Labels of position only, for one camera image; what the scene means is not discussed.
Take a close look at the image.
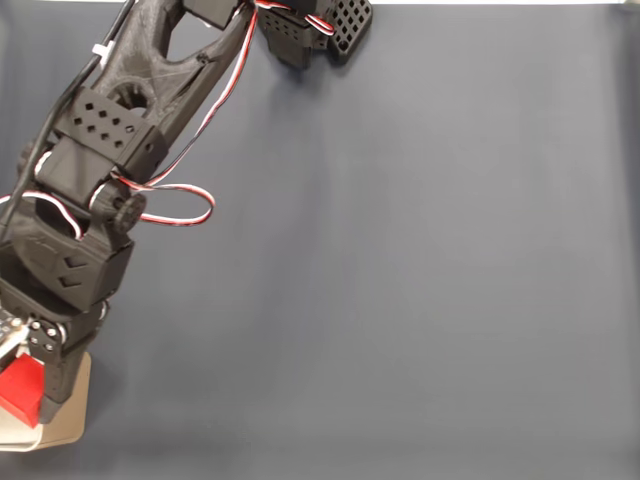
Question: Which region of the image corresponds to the red cube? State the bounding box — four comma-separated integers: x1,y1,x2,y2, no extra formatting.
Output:
0,355,46,430

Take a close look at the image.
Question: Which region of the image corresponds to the beige white box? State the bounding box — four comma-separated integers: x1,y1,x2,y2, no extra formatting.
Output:
0,351,93,453

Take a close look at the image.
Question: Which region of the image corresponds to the grey table mat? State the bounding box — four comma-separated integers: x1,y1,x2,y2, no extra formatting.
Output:
0,3,640,480

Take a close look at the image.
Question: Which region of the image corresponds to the white camera board mount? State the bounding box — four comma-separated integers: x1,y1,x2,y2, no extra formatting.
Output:
0,309,29,364

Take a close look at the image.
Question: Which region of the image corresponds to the white red servo cable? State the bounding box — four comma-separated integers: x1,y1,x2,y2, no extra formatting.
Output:
303,12,336,37
88,0,262,229
0,192,84,241

